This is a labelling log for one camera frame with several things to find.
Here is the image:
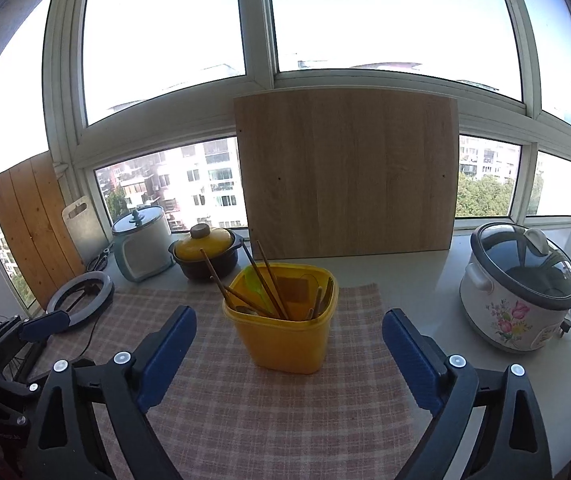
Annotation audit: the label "yellow plastic container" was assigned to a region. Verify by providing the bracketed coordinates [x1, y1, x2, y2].
[222, 262, 340, 376]

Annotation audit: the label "apartment buildings outside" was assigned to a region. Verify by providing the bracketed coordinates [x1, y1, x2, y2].
[96, 137, 246, 233]

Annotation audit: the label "light wooden board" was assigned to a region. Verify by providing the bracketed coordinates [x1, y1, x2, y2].
[234, 87, 460, 261]

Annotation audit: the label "white and blue electric pot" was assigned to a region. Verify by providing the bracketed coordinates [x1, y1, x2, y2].
[111, 205, 176, 283]

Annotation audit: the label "wooden plank board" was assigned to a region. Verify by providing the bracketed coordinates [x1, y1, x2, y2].
[0, 152, 86, 311]

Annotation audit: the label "pink checkered tablecloth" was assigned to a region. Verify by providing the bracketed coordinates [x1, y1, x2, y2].
[30, 282, 446, 480]

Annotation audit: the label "green trees outside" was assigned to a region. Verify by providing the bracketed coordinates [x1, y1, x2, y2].
[458, 172, 516, 218]

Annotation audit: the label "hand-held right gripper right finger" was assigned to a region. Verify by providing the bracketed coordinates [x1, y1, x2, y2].
[382, 308, 552, 480]

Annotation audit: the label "yellow lidded black clay pot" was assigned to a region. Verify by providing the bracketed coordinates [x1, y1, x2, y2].
[168, 223, 245, 282]

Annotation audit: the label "white ring light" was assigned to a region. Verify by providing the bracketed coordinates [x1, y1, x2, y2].
[45, 271, 115, 332]

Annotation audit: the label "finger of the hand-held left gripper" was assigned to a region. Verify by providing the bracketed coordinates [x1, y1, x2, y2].
[0, 372, 43, 413]
[0, 309, 72, 361]

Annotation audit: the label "floral white rice cooker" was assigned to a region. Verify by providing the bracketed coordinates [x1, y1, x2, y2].
[459, 221, 571, 354]

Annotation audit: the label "white cutting board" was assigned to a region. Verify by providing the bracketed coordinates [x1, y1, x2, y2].
[61, 195, 111, 266]

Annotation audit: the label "black scissors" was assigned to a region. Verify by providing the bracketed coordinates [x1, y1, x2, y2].
[86, 242, 116, 271]

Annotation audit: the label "white framed window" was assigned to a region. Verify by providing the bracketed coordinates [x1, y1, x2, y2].
[0, 0, 571, 241]

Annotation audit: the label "green plastic spoon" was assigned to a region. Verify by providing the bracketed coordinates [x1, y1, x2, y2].
[238, 266, 271, 311]

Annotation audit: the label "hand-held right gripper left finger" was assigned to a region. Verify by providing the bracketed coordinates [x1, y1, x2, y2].
[35, 305, 198, 480]

